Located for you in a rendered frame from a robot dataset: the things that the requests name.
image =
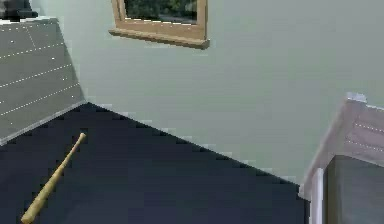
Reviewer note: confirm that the wooden framed window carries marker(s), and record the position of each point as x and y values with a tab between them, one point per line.
160	28

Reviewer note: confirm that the grey chest of drawers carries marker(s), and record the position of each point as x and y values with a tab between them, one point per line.
33	76

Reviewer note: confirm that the wooden baseball bat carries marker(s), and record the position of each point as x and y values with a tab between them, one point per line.
50	185

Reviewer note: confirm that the black object on chest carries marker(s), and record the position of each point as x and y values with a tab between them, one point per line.
16	10

